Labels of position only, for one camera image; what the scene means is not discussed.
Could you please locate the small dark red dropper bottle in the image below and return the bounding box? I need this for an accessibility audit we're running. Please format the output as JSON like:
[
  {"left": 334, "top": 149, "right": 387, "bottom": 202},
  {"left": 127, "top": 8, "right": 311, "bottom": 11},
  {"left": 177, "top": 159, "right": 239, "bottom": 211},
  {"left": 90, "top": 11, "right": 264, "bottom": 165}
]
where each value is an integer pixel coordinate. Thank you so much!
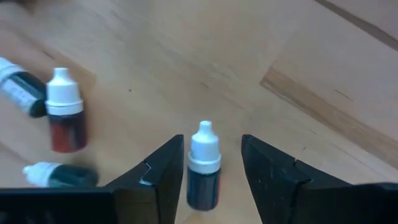
[{"left": 45, "top": 67, "right": 88, "bottom": 154}]

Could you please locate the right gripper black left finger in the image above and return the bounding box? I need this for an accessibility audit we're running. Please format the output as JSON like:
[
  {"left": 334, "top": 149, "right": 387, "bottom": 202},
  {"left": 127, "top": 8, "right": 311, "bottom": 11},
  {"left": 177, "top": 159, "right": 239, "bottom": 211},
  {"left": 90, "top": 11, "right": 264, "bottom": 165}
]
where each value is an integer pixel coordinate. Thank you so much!
[{"left": 107, "top": 134, "right": 185, "bottom": 224}]

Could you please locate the small black white-labelled dropper bottle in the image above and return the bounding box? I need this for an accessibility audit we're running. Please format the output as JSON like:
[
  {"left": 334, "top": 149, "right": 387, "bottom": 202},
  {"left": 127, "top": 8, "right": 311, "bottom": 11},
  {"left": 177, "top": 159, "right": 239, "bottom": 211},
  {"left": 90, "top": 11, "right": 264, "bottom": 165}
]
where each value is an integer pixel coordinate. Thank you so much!
[{"left": 0, "top": 57, "right": 48, "bottom": 119}]

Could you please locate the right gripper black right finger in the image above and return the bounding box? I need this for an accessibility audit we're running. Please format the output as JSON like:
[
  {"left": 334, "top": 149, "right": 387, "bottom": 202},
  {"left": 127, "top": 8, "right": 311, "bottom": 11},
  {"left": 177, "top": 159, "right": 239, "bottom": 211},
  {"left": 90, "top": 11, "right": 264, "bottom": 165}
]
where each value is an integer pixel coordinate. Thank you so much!
[{"left": 241, "top": 134, "right": 352, "bottom": 224}]

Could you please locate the small green-labelled dropper bottle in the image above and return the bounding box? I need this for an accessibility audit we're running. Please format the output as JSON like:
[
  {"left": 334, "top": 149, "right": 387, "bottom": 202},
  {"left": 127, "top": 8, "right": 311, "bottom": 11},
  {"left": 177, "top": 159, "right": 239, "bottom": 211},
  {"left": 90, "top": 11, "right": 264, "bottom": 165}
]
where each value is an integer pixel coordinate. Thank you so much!
[{"left": 22, "top": 161, "right": 100, "bottom": 189}]

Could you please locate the small white-capped dropper bottle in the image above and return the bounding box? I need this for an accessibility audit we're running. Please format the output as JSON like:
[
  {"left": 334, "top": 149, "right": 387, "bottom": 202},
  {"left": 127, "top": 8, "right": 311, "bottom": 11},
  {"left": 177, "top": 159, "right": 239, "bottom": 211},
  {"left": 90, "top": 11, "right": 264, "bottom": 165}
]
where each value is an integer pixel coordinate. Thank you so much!
[{"left": 186, "top": 120, "right": 223, "bottom": 212}]

